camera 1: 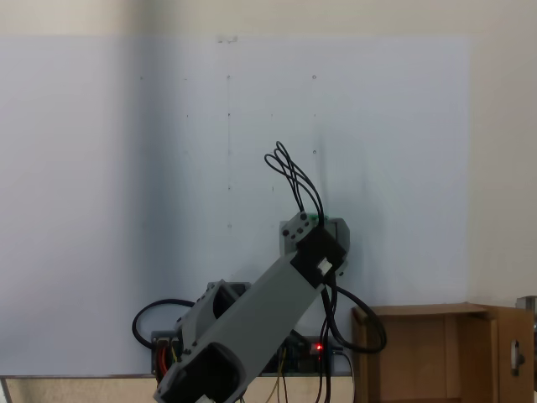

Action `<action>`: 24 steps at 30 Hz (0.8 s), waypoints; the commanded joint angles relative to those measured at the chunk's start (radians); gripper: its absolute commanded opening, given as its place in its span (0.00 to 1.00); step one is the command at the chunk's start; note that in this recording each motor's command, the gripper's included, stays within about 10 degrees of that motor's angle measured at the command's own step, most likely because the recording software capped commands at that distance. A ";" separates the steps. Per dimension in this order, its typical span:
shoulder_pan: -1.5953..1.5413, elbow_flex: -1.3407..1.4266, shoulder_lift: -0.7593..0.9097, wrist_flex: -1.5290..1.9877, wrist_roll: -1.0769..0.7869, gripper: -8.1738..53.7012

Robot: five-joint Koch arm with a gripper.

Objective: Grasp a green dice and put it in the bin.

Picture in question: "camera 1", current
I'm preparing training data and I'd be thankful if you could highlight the black USB cable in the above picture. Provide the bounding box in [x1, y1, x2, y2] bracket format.
[333, 350, 356, 381]

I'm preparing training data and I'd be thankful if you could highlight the grey electronics board holder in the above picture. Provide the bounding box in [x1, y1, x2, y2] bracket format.
[150, 330, 336, 377]

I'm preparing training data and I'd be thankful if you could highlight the brown cardboard box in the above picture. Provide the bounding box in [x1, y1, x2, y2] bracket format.
[351, 302, 536, 403]

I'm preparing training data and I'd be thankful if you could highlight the thin black wire bundle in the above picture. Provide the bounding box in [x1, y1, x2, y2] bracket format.
[263, 141, 326, 223]

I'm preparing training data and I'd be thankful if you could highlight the orange jumper wire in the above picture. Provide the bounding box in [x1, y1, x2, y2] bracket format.
[155, 347, 169, 381]

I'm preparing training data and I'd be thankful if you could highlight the metal corner bracket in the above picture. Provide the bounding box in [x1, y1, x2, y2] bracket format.
[515, 296, 537, 332]

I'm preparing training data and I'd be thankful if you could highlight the thick dark loop cable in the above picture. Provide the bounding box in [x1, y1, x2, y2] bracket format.
[132, 298, 196, 349]

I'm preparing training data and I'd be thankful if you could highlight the black motor cable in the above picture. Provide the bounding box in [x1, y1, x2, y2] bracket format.
[316, 268, 388, 403]

